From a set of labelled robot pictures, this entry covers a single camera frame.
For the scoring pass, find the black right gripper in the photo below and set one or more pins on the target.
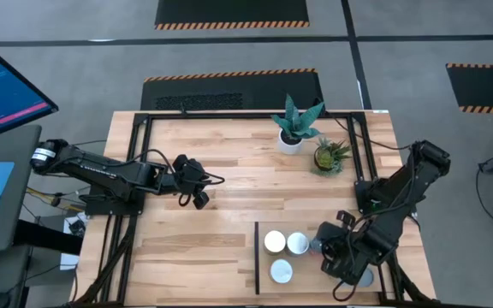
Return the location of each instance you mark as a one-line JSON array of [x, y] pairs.
[[353, 252]]

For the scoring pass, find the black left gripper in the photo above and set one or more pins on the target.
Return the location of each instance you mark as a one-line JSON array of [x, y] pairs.
[[191, 181]]

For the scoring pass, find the pink and blue can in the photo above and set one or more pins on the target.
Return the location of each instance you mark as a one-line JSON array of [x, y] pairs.
[[298, 243]]

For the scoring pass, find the green pears can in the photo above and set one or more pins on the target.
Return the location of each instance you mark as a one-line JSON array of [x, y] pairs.
[[275, 242]]

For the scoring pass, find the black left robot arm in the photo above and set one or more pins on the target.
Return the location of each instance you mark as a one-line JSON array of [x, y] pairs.
[[114, 173]]

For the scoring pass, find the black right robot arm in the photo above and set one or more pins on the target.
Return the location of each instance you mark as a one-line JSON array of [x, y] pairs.
[[430, 156]]

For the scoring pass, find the plain silver-lidded can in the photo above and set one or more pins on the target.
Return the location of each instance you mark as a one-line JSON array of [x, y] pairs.
[[281, 271]]

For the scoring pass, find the small succulent in dark pot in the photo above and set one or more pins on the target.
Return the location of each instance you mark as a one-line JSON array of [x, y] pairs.
[[325, 158]]

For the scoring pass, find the snake plant in white pot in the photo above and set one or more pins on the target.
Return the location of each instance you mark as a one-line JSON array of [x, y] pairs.
[[293, 124]]

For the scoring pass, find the black mat orange striped edge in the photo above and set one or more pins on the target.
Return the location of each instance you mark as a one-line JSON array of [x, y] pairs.
[[229, 10], [486, 87], [272, 92]]

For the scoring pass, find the small black adapter box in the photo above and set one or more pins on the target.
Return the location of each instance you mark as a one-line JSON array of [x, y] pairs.
[[77, 228]]

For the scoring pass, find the small white box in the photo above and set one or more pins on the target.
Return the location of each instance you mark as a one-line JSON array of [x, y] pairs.
[[69, 261]]

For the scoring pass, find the black desk base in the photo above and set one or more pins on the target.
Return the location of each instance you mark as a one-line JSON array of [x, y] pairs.
[[45, 237]]

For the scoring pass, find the grey side desk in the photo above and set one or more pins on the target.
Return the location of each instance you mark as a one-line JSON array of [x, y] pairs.
[[26, 192]]

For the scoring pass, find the monitor with blue screen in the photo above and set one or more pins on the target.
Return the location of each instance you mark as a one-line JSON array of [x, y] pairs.
[[2, 90]]

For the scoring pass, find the black aluminium table frame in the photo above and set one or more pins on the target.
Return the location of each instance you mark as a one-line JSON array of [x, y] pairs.
[[229, 115]]

